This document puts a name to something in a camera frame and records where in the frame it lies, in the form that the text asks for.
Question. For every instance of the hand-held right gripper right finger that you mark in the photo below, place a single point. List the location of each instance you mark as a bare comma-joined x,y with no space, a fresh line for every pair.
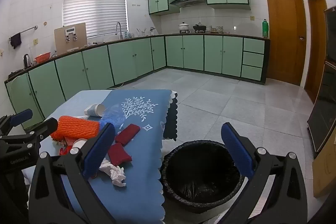
236,150

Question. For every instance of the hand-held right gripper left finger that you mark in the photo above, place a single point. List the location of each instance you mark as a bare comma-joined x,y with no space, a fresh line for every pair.
98,150

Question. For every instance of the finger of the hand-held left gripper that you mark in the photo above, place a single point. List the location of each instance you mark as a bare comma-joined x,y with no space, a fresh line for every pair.
46,126
22,116

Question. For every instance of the white tissue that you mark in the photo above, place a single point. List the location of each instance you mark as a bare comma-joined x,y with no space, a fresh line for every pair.
114,172

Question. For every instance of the red wrapper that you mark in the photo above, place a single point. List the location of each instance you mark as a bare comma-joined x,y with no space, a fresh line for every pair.
67,144

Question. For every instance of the orange foam net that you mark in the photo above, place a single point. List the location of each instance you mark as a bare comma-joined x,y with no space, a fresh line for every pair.
76,129

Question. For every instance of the white paper cup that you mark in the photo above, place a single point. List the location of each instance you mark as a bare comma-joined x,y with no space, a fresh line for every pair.
93,109

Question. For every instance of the black trash bin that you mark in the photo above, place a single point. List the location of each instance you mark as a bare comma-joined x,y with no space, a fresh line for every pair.
199,174

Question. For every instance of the red cloth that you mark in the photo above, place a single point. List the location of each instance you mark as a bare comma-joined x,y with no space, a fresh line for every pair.
119,153
127,133

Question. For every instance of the light blue tablecloth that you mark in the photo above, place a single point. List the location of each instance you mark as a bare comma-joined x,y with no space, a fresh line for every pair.
78,100

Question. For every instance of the blue tree print table runner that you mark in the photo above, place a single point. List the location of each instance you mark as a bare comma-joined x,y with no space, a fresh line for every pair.
141,140

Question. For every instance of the dark kettle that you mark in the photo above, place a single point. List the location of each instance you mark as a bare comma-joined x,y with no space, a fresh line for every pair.
27,61

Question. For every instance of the orange basin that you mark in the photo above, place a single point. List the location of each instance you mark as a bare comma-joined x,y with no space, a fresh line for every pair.
42,57

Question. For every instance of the black scalloped mat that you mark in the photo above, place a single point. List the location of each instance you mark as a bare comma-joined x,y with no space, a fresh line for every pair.
170,121

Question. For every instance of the dark towel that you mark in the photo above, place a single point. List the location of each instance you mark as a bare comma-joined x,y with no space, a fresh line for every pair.
15,40

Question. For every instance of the flat cardboard box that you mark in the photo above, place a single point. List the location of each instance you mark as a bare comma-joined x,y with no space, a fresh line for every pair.
63,45

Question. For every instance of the white scalloped mat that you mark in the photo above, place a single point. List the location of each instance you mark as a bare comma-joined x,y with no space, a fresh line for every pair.
173,94

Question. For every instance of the large cardboard box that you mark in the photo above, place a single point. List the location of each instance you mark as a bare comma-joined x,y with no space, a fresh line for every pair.
326,169

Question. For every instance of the green lower cabinets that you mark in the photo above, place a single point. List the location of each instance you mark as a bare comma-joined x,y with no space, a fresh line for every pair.
223,56

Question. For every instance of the black cabinet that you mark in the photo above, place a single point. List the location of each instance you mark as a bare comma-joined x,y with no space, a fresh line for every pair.
326,95

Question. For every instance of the metal faucet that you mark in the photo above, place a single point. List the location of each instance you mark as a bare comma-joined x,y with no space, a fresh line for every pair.
119,29

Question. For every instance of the green bottle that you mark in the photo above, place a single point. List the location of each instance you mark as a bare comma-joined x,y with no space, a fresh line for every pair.
265,29

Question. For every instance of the wooden door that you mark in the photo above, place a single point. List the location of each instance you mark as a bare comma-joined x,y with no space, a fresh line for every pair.
316,43
284,35

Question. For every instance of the black wok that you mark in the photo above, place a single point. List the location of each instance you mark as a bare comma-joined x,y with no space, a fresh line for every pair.
199,27

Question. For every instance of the white window blind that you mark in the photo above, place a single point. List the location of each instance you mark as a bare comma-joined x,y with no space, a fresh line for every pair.
94,6

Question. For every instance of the white pot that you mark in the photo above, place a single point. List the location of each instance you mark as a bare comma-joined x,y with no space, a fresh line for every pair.
183,27

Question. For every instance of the range hood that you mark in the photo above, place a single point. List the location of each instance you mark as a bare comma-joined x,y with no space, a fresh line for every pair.
187,1

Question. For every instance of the towel rail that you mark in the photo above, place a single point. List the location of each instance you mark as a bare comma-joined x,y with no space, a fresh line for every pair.
26,31

